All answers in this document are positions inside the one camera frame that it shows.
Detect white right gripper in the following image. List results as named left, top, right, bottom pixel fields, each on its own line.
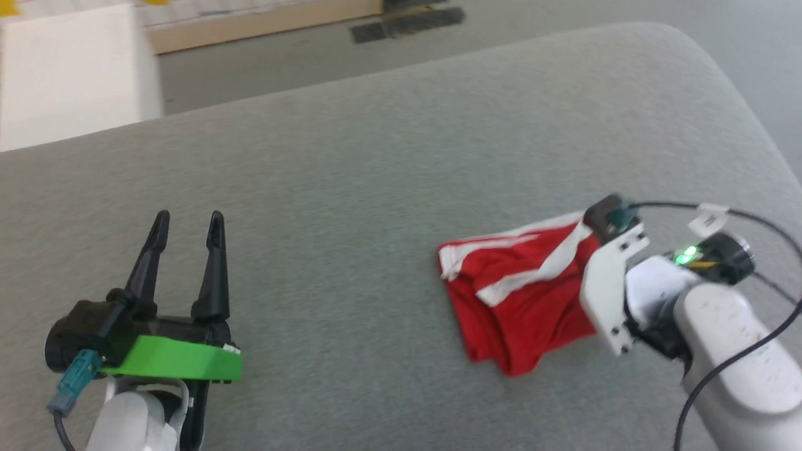
left=579, top=221, right=690, bottom=363

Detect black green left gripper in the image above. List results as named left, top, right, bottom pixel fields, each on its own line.
left=45, top=210, right=244, bottom=383

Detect red shorts white stripes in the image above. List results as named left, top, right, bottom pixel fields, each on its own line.
left=437, top=212, right=603, bottom=378

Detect grey fabric sofa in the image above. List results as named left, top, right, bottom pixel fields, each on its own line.
left=0, top=22, right=802, bottom=451

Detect white box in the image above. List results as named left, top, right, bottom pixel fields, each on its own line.
left=0, top=3, right=165, bottom=153

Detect black cable with teal connector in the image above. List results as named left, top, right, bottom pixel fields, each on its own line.
left=46, top=301, right=133, bottom=451

